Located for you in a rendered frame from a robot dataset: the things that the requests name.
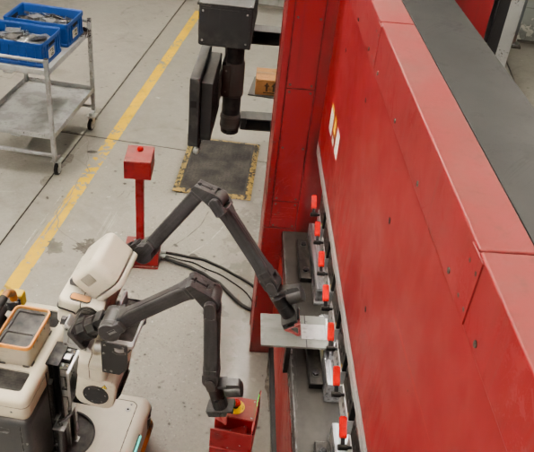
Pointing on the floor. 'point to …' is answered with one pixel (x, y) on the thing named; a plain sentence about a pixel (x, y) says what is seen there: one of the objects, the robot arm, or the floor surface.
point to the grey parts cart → (33, 100)
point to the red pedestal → (142, 161)
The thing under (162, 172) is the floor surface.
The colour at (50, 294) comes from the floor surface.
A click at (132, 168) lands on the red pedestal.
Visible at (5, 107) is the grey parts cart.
